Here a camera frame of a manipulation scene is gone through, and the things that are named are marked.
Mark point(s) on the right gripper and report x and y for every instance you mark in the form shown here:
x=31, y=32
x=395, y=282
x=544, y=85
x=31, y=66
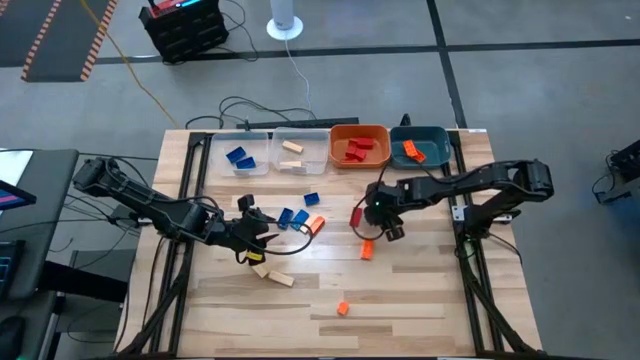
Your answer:
x=382, y=205

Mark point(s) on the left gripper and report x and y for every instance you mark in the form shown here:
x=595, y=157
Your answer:
x=242, y=230

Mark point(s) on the red toy block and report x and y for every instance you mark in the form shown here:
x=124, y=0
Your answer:
x=351, y=148
x=356, y=217
x=360, y=155
x=365, y=143

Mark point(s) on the plain wooden block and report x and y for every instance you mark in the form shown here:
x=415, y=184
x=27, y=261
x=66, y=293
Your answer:
x=292, y=146
x=281, y=279
x=262, y=270

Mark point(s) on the pale wooden wedge block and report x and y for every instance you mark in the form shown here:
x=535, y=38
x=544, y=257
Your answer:
x=292, y=166
x=309, y=221

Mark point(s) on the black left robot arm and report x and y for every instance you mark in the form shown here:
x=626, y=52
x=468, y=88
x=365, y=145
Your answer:
x=150, y=205

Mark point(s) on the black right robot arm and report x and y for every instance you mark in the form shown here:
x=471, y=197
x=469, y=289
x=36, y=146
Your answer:
x=450, y=182

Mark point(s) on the orange plastic bin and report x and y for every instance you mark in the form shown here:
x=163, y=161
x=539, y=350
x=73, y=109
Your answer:
x=380, y=150

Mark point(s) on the teal plastic bin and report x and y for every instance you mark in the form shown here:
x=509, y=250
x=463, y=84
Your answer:
x=435, y=145

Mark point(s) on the clear plastic bin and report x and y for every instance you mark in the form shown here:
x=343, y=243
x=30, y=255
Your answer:
x=312, y=150
x=250, y=140

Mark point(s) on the small orange toy block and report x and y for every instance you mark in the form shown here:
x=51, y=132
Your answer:
x=343, y=308

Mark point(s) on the black power strip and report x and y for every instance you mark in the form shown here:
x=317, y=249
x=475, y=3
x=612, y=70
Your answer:
x=300, y=122

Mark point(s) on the black equipment crate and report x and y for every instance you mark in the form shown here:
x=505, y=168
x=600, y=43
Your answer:
x=185, y=30

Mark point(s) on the dark grey side desk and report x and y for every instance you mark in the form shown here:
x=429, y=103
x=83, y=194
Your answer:
x=45, y=225

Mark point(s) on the black floor device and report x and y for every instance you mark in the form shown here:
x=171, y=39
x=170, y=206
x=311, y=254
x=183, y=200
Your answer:
x=622, y=170

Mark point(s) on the small dark monitor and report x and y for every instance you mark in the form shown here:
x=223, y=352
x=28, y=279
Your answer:
x=15, y=197

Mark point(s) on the keyboard with blue backlight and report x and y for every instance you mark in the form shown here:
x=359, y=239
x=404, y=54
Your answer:
x=7, y=270

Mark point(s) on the hazard-striped black floor mat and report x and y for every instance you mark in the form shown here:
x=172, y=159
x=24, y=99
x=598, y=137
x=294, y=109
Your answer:
x=55, y=40

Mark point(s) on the small black post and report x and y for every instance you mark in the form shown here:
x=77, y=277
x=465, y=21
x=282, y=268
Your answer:
x=405, y=120

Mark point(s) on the white pedestal device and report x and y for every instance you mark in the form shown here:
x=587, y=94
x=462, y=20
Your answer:
x=284, y=25

